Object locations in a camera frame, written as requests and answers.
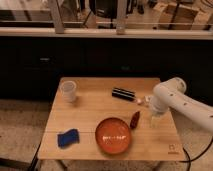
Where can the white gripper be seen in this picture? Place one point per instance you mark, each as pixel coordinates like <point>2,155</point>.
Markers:
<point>154,121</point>

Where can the small bottle with pink cap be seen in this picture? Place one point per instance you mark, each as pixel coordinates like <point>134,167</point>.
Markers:
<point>144,101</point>

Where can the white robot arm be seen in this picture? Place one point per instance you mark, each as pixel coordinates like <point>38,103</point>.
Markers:
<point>171,94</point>

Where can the dark red chili pepper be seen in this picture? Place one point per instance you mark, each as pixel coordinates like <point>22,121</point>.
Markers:
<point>134,120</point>

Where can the black cylindrical case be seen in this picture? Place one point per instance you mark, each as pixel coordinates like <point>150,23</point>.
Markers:
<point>123,94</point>

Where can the orange round plate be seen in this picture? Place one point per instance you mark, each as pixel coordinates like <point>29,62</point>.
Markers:
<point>113,136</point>

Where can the wooden folding table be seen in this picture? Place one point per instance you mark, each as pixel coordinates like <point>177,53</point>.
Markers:
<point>94,103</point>

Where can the blue sponge cloth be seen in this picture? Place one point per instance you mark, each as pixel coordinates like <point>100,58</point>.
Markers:
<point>67,138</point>

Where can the clear plastic cup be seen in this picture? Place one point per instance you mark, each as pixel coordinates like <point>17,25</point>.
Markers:
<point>68,90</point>

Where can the cardboard box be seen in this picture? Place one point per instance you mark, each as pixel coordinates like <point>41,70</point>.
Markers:
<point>176,17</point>

